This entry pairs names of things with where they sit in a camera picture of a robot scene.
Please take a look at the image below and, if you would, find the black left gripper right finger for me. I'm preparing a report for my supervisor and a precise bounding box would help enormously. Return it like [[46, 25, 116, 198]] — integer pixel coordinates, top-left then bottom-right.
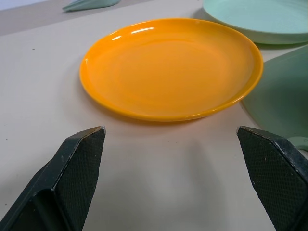
[[236, 125, 308, 231]]

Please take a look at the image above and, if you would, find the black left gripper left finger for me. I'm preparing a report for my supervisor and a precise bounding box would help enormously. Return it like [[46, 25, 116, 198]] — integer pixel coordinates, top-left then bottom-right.
[[0, 125, 107, 231]]

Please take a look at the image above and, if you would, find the orange plate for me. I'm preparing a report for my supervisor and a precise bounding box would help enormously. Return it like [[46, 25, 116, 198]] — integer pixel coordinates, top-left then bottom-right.
[[79, 18, 264, 122]]

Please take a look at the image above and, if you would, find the light green plate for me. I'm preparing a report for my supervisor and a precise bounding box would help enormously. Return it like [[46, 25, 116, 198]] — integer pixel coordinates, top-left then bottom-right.
[[202, 0, 308, 45]]

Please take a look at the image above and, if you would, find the teal green object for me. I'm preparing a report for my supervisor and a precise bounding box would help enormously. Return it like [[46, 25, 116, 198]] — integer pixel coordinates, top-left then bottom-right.
[[62, 0, 121, 12]]

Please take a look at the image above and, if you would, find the green bowl with handle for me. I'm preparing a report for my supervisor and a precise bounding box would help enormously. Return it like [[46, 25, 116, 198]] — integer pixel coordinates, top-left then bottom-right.
[[242, 44, 308, 152]]

